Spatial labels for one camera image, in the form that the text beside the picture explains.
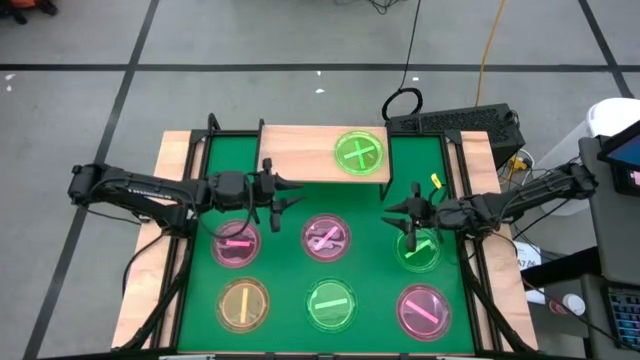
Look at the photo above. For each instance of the black perforated computer case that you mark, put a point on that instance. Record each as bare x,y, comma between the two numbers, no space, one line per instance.
465,125

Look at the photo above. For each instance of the white paper sheet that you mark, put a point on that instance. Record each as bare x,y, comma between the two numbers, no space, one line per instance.
527,257

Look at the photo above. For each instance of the yellow plug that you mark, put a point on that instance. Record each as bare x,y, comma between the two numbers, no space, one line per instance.
517,163

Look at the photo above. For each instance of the yellow tag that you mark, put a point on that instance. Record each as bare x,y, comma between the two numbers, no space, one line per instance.
436,180

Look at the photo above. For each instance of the black aluminium table frame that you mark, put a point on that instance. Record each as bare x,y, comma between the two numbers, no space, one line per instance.
199,135

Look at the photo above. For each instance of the wooden shelf with black legs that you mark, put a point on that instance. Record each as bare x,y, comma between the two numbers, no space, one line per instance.
300,152

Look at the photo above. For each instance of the green table mat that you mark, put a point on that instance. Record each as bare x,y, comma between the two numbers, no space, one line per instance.
280,300

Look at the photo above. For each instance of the backlit keyboard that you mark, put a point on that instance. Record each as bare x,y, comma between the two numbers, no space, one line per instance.
627,320

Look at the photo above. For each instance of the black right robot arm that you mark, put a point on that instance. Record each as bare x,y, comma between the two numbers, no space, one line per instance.
530,195

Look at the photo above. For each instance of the white trash bin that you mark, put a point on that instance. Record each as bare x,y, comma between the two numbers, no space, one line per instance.
615,115

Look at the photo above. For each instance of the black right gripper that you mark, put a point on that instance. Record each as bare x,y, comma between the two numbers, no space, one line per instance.
427,212

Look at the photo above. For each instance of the orange translucent plate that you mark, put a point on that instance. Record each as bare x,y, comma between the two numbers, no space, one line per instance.
230,305

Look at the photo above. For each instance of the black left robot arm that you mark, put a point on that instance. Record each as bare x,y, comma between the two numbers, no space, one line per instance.
140,192

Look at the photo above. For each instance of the orange black object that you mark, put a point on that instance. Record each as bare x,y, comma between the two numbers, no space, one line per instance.
25,4

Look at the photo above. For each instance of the black monitor blue screen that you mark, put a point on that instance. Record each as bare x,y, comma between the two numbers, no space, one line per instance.
627,150

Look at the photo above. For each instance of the grey cart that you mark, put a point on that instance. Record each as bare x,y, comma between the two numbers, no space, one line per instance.
615,230

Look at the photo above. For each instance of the black beam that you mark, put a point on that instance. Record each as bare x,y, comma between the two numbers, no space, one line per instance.
560,267

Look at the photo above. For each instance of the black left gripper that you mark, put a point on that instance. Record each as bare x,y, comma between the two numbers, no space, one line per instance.
260,190

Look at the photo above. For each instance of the pink translucent plate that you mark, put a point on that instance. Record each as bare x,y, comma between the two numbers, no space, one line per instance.
235,255
340,250
425,325

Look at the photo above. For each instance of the white cup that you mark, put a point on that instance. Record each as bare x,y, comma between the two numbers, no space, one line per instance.
574,304

